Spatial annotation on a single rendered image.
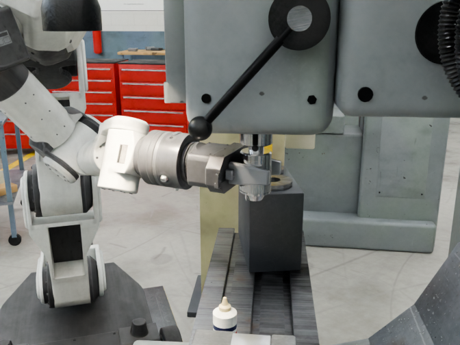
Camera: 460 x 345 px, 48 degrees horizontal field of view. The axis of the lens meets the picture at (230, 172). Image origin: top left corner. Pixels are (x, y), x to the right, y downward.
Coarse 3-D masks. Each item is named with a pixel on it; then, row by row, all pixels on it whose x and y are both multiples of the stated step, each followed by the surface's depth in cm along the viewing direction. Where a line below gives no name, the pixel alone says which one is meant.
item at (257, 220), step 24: (240, 192) 130; (288, 192) 113; (240, 216) 131; (264, 216) 114; (288, 216) 114; (240, 240) 133; (264, 240) 115; (288, 240) 116; (264, 264) 117; (288, 264) 118
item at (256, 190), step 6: (240, 162) 76; (246, 162) 75; (252, 162) 75; (258, 162) 75; (264, 162) 75; (270, 162) 76; (264, 168) 75; (270, 168) 76; (270, 174) 77; (270, 180) 77; (240, 186) 78; (246, 186) 76; (252, 186) 76; (258, 186) 76; (264, 186) 76; (270, 186) 77; (246, 192) 76; (252, 192) 76; (258, 192) 76; (264, 192) 76
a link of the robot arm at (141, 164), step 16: (112, 144) 83; (128, 144) 82; (144, 144) 80; (112, 160) 83; (128, 160) 82; (144, 160) 80; (112, 176) 82; (128, 176) 83; (144, 176) 81; (128, 192) 86
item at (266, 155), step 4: (264, 148) 78; (240, 152) 76; (244, 152) 76; (248, 152) 76; (252, 152) 76; (260, 152) 76; (264, 152) 76; (268, 152) 76; (240, 156) 76; (244, 156) 75; (248, 156) 75; (252, 156) 74; (256, 156) 74; (260, 156) 74; (264, 156) 75; (268, 156) 75; (248, 160) 75; (252, 160) 75; (256, 160) 75; (260, 160) 75; (264, 160) 75
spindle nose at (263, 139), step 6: (240, 138) 75; (246, 138) 74; (252, 138) 74; (258, 138) 74; (264, 138) 74; (270, 138) 75; (246, 144) 74; (252, 144) 74; (258, 144) 74; (264, 144) 74; (270, 144) 75
